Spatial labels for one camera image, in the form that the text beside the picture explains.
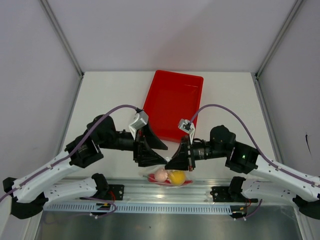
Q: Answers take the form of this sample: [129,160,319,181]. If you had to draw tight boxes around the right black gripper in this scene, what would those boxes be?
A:
[165,135,228,173]

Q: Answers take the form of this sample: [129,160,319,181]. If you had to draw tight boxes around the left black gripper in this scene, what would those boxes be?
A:
[98,120,168,168]

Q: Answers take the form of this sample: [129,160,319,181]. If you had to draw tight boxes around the yellow bell pepper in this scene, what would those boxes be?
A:
[168,170,186,186]

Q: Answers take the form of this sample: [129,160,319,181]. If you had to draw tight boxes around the pale egg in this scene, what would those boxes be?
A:
[154,168,168,183]

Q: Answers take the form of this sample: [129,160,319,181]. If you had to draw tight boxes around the clear zip top bag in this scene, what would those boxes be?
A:
[136,155,194,188]

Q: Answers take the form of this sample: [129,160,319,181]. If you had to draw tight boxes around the red chili pepper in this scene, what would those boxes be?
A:
[147,174,194,187]

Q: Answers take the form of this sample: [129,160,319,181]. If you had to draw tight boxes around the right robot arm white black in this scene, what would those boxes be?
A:
[165,125,320,220]

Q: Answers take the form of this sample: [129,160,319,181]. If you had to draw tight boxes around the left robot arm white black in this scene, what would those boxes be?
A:
[2,111,168,220]

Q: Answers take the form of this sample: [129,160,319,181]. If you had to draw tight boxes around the red plastic tray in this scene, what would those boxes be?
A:
[143,70,204,143]

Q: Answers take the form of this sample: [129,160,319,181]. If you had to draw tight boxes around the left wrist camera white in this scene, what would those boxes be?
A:
[128,109,149,140]

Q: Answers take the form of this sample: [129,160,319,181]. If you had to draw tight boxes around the aluminium mounting rail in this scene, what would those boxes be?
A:
[49,176,276,206]

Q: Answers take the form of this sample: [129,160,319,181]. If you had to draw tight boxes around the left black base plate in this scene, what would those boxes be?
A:
[92,184,125,201]

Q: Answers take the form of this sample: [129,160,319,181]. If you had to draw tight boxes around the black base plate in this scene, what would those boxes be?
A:
[92,184,125,201]
[210,176,258,203]

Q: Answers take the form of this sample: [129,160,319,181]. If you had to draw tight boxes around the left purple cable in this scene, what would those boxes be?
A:
[0,104,141,220]

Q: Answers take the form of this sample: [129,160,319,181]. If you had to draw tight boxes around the purple cable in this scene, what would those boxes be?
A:
[187,104,320,187]
[0,104,141,220]

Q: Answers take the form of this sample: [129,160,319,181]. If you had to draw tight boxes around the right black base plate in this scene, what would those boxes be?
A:
[210,176,258,203]

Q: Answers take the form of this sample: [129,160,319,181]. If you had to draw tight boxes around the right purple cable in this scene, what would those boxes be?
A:
[187,104,320,187]

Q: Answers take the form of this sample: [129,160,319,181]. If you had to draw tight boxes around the slotted cable duct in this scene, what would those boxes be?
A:
[44,201,245,215]

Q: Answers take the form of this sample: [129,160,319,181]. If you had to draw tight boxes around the left aluminium frame post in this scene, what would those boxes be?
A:
[38,0,84,78]

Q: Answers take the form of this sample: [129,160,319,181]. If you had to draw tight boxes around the aluminium frame post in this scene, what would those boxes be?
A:
[38,0,84,78]
[255,0,306,80]

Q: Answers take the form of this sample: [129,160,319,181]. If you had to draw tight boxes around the right aluminium frame post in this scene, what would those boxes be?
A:
[255,0,306,80]

